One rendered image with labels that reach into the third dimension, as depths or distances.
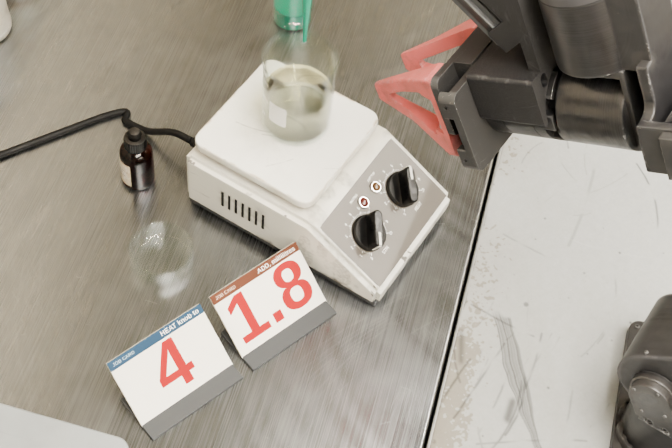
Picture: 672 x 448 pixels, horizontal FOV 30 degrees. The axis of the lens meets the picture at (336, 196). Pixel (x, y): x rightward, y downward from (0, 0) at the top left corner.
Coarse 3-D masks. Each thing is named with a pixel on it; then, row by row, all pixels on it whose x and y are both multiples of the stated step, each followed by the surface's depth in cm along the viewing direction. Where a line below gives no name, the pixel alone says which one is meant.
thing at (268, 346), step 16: (272, 256) 105; (320, 304) 107; (224, 320) 103; (288, 320) 106; (304, 320) 106; (320, 320) 106; (224, 336) 104; (272, 336) 105; (288, 336) 105; (240, 352) 103; (256, 352) 104; (272, 352) 104; (256, 368) 103
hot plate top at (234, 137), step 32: (256, 96) 109; (224, 128) 107; (256, 128) 107; (352, 128) 108; (224, 160) 105; (256, 160) 105; (288, 160) 105; (320, 160) 105; (288, 192) 103; (320, 192) 104
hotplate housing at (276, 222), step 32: (384, 128) 111; (192, 160) 107; (352, 160) 108; (416, 160) 112; (192, 192) 110; (224, 192) 107; (256, 192) 105; (256, 224) 108; (288, 224) 105; (320, 224) 104; (320, 256) 106; (352, 288) 107; (384, 288) 106
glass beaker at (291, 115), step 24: (288, 24) 103; (264, 48) 102; (288, 48) 105; (312, 48) 104; (336, 48) 102; (264, 72) 101; (264, 96) 104; (288, 96) 101; (312, 96) 101; (264, 120) 106; (288, 120) 103; (312, 120) 104; (288, 144) 106
